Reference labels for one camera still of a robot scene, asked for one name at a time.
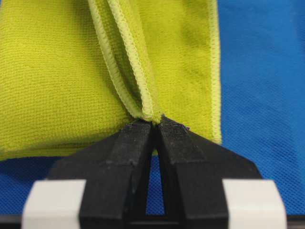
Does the yellow-green microfiber towel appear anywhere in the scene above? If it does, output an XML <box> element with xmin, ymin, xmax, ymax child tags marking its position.
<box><xmin>0</xmin><ymin>0</ymin><xmax>222</xmax><ymax>160</ymax></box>

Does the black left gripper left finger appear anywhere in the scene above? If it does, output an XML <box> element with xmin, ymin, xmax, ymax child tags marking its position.
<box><xmin>21</xmin><ymin>119</ymin><xmax>153</xmax><ymax>229</ymax></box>

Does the blue table cloth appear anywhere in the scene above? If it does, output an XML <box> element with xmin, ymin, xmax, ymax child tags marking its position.
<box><xmin>0</xmin><ymin>0</ymin><xmax>305</xmax><ymax>217</ymax></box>

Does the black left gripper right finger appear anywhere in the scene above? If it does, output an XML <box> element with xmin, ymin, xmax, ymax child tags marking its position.
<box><xmin>156</xmin><ymin>114</ymin><xmax>288</xmax><ymax>229</ymax></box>

